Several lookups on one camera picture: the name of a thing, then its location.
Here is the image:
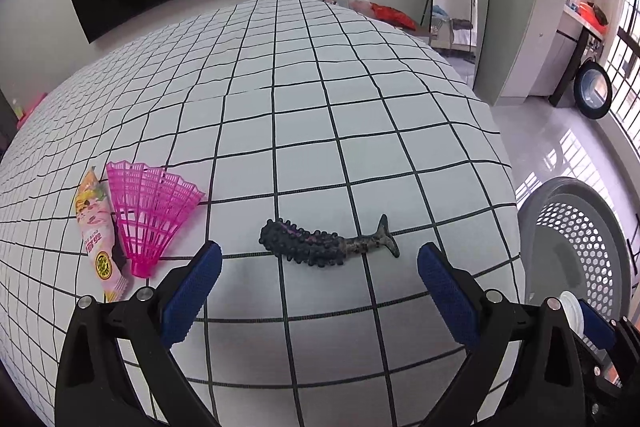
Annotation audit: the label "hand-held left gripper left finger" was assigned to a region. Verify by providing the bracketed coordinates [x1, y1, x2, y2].
[54, 241, 223, 427]

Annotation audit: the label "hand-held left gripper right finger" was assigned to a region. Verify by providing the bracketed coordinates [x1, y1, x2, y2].
[416, 242, 587, 427]

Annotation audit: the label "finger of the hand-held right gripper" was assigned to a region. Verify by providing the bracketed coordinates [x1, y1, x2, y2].
[579, 299, 617, 353]

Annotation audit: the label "white round cap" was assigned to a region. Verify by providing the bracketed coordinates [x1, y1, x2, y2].
[559, 291, 586, 335]

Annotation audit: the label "grey perforated laundry basket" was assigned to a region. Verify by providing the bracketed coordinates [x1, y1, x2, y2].
[517, 177, 633, 323]

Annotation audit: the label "black bumpy fish-tail toy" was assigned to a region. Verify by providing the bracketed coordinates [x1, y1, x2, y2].
[258, 214, 401, 269]

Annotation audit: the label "pink plastic shuttlecock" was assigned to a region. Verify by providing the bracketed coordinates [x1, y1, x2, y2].
[106, 160, 206, 279]

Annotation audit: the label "pink snack wrapper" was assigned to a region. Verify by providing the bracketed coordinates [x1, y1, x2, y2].
[74, 167, 130, 304]

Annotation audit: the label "washing machine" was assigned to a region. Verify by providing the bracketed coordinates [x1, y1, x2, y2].
[550, 27, 613, 122]

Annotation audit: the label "pink stool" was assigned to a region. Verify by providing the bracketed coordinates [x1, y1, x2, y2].
[15, 93, 48, 130]

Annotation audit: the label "window security grille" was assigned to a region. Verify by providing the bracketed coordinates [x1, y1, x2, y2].
[602, 0, 640, 148]

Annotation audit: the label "red cloth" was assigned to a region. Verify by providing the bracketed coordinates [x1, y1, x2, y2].
[350, 0, 418, 32]

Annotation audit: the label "white tall cabinet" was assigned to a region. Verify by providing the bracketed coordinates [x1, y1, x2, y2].
[492, 0, 581, 98]

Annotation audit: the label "orange items on counter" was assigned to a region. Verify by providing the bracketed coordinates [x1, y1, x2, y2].
[570, 1, 610, 26]

